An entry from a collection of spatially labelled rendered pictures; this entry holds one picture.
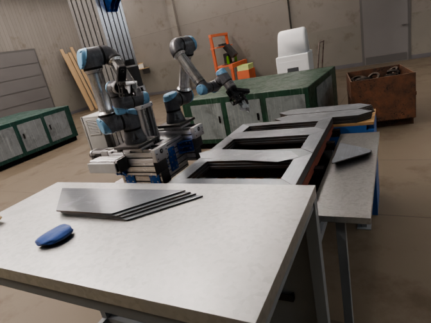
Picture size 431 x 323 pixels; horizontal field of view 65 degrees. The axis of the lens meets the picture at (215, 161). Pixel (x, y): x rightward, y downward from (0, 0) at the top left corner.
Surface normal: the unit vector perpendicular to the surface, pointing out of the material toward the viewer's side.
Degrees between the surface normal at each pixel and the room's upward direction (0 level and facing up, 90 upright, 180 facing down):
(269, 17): 90
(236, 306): 0
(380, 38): 90
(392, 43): 90
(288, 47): 72
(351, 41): 90
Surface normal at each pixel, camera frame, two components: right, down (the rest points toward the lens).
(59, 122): 0.88, -0.01
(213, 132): -0.48, 0.37
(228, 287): -0.19, -0.93
